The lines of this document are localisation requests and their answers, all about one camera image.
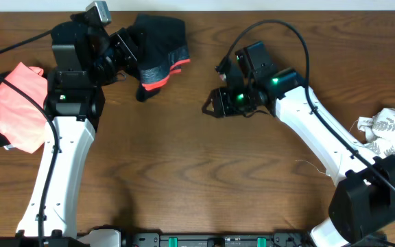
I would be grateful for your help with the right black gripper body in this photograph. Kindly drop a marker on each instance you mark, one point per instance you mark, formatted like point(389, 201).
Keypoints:
point(239, 101)

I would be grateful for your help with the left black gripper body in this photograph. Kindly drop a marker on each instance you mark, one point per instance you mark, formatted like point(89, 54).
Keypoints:
point(116, 58)

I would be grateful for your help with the black leggings with red waistband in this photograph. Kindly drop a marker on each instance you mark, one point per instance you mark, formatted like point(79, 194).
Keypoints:
point(162, 50)

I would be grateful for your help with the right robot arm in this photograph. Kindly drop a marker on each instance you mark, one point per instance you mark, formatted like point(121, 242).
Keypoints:
point(364, 198)

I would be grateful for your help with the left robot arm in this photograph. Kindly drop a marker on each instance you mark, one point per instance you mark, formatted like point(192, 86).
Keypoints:
point(87, 59)

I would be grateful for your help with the pink folded cloth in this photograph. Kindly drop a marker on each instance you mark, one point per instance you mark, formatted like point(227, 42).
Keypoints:
point(20, 121)

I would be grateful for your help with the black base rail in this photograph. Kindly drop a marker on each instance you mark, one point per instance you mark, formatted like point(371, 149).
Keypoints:
point(218, 241)

